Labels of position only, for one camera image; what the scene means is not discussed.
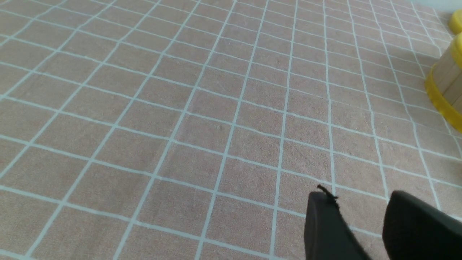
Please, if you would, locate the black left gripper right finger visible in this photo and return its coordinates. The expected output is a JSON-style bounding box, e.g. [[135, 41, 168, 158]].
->
[[382, 190, 462, 260]]

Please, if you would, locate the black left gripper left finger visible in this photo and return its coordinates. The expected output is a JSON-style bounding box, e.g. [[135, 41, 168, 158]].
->
[[304, 185, 371, 260]]

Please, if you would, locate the bamboo steamer tray yellow rim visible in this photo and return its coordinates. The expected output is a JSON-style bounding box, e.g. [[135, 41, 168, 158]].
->
[[425, 34, 462, 132]]

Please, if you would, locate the yellow bamboo steamer lid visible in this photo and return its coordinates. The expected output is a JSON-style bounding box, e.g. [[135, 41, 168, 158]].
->
[[448, 9, 462, 35]]

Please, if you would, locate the pink checkered tablecloth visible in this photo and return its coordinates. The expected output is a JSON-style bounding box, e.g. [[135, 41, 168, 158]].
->
[[0, 0, 461, 260]]

